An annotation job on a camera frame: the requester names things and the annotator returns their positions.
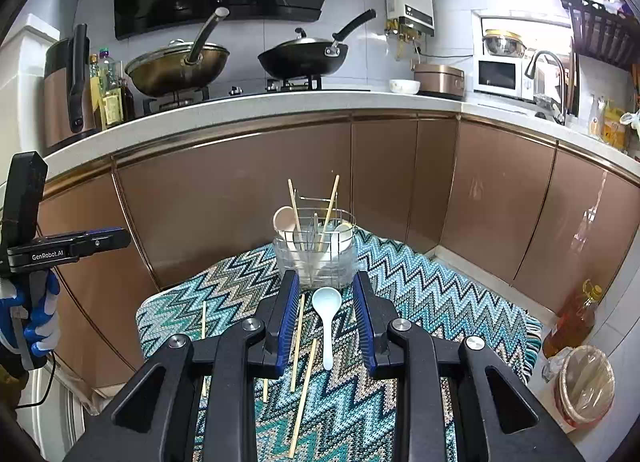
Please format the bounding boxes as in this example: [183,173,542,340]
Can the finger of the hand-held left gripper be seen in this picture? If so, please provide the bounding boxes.
[80,227,132,257]

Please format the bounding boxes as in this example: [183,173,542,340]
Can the clear spray bottle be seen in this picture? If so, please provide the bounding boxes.
[589,95,603,138]

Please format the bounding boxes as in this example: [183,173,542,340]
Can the large cooking oil bottle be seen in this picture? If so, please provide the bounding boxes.
[100,47,125,128]

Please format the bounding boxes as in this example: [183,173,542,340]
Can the steel faucet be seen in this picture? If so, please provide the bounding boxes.
[524,50,568,125]

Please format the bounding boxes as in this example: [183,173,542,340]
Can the black gas stove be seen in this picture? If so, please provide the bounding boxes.
[142,75,371,110]

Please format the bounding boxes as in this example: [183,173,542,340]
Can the steel bowl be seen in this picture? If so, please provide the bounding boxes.
[482,28,528,59]

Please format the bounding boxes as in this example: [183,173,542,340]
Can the bronze wok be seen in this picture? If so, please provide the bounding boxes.
[125,7,231,97]

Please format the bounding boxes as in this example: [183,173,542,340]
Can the amber oil bottle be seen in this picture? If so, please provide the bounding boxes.
[542,279,603,359]

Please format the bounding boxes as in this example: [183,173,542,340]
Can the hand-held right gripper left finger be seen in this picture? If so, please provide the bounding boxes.
[62,269,301,462]

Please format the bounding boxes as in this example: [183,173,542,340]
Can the lined trash bin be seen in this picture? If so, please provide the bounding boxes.
[542,345,616,433]

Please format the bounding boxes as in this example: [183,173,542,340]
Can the dark sauce bottle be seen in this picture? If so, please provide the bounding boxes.
[121,77,136,123]

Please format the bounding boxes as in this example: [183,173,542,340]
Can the brown electric kettle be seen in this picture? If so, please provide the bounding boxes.
[42,24,98,155]

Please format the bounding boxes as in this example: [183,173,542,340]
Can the person's left forearm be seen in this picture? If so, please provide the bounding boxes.
[0,332,31,408]

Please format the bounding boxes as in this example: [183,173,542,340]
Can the person's left hand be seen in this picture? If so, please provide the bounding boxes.
[0,272,61,357]

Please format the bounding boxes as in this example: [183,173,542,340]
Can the cutting board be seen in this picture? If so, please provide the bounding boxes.
[567,37,581,118]

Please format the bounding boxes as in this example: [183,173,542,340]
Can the brass water heater pipes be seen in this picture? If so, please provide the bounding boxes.
[385,20,431,63]

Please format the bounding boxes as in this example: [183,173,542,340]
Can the steel wok lid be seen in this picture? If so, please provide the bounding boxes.
[260,28,346,59]

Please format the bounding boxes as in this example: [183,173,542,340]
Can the brown rice cooker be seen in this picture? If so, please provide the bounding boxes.
[413,62,466,100]

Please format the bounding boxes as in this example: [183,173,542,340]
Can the glass wok lid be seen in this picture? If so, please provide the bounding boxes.
[126,40,230,68]

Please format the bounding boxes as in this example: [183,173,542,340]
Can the zigzag patterned cloth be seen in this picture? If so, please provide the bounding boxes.
[135,227,543,462]

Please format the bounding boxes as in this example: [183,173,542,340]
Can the black wok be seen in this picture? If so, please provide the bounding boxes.
[257,9,377,79]

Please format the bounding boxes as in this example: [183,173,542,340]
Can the black cable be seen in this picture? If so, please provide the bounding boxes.
[15,367,56,410]

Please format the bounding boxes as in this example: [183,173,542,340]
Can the pink plastic spoon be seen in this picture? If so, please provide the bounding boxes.
[273,206,301,243]

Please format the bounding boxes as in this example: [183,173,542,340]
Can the black wall rack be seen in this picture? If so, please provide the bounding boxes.
[547,0,640,76]

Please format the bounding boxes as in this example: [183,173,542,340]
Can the yellow detergent bottle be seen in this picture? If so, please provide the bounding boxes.
[602,100,628,150]

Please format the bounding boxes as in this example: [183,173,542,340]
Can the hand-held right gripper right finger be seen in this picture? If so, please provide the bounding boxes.
[351,271,586,462]

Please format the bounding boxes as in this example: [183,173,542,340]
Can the white microwave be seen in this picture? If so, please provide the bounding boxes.
[473,55,538,100]

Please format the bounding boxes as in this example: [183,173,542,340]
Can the small yellow-capped bottle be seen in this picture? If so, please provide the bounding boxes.
[89,55,103,130]

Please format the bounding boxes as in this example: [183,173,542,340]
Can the wire utensil holder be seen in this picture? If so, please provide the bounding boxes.
[272,187,360,290]

